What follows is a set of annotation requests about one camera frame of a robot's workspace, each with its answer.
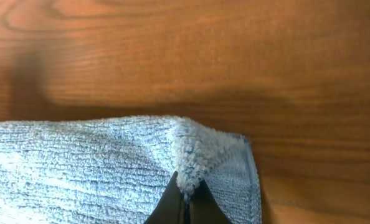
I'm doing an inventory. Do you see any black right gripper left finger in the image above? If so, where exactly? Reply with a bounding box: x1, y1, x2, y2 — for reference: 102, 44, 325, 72
144, 172, 185, 224

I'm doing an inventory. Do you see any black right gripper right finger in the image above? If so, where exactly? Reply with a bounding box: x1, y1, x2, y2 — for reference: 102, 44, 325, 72
189, 180, 231, 224

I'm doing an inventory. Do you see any blue microfiber cloth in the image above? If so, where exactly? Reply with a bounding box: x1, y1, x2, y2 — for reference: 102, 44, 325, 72
0, 116, 262, 223

